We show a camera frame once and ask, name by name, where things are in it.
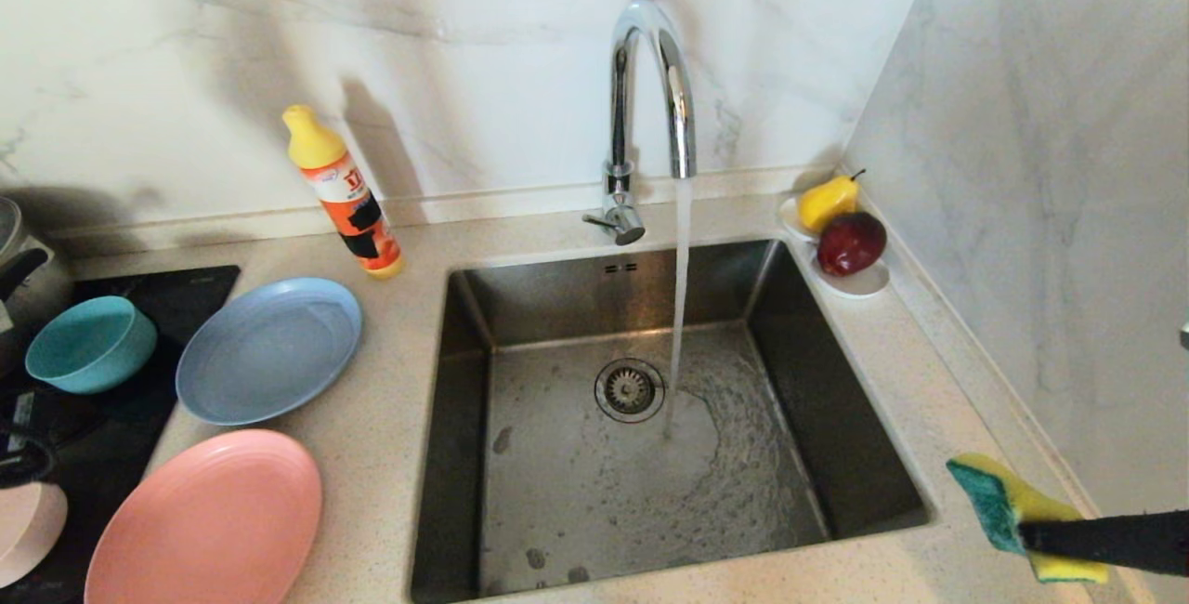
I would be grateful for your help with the blue plate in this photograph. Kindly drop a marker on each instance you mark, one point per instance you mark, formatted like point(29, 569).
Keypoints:
point(269, 353)

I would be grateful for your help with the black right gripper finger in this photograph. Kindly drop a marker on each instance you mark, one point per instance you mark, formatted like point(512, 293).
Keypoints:
point(1105, 541)

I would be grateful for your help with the stainless steel sink basin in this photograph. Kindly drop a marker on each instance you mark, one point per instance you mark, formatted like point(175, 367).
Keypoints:
point(557, 530)

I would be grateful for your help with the dish soap bottle yellow cap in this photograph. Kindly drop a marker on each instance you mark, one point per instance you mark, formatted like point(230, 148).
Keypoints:
point(358, 214)

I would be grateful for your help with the chrome gooseneck faucet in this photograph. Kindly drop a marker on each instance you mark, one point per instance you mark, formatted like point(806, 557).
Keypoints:
point(619, 102)

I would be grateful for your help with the black glass cooktop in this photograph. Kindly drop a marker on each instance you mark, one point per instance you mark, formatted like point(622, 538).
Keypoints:
point(111, 437)

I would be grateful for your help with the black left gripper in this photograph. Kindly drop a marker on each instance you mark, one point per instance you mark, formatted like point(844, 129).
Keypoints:
point(19, 465)

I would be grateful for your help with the small light pink plate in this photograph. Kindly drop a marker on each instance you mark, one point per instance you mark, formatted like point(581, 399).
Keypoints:
point(28, 530)

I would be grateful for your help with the small white fruit dish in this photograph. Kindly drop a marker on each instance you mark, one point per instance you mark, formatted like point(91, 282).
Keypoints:
point(862, 286)

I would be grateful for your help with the dark red apple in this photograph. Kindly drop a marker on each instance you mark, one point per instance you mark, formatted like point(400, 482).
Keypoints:
point(850, 245)

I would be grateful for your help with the round metal drain strainer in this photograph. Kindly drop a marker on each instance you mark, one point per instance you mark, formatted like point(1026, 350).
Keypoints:
point(630, 391)

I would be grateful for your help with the teal bowl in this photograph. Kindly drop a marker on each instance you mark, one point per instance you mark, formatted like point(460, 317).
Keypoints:
point(88, 348)

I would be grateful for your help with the yellow pear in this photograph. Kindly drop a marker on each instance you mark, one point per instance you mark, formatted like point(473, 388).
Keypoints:
point(827, 203)

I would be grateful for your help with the yellow green sponge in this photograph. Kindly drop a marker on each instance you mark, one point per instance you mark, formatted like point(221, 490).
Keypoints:
point(989, 502)

